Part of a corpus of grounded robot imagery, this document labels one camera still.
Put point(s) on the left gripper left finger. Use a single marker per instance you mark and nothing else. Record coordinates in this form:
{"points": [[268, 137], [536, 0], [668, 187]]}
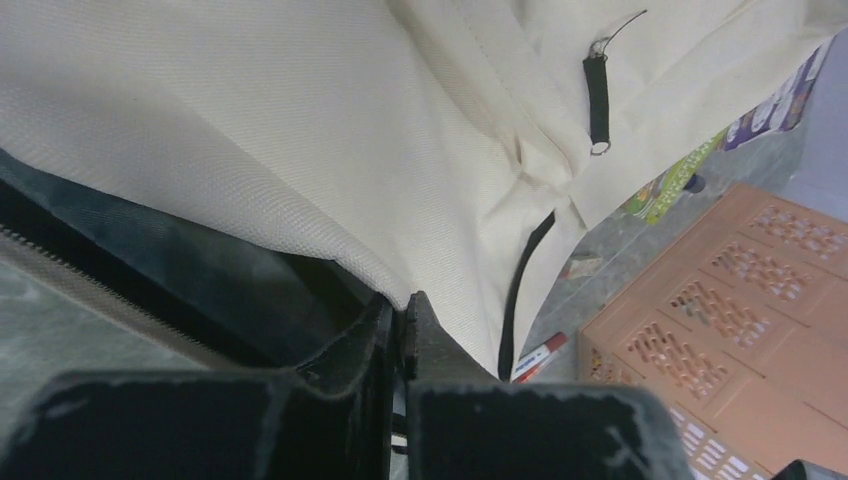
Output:
{"points": [[328, 418]]}

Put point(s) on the orange plastic file organizer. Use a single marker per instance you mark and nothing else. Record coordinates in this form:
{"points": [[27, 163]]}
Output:
{"points": [[740, 328]]}

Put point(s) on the small beige eraser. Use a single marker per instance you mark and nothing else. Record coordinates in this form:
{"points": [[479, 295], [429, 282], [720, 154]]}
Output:
{"points": [[580, 266]]}

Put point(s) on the beige canvas backpack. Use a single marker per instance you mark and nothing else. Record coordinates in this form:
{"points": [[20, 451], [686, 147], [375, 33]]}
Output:
{"points": [[460, 148]]}

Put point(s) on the purple book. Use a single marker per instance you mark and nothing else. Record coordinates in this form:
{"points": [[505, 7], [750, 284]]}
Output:
{"points": [[783, 110]]}

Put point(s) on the green book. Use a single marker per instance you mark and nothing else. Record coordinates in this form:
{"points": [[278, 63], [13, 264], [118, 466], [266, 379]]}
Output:
{"points": [[652, 202]]}

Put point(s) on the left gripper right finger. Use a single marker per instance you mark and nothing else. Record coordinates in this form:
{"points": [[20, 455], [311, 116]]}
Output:
{"points": [[462, 423]]}

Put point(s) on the white red marker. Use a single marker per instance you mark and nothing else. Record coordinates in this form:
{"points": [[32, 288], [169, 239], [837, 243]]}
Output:
{"points": [[532, 363]]}

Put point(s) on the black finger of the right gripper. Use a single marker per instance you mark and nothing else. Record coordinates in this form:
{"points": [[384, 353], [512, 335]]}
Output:
{"points": [[805, 470]]}

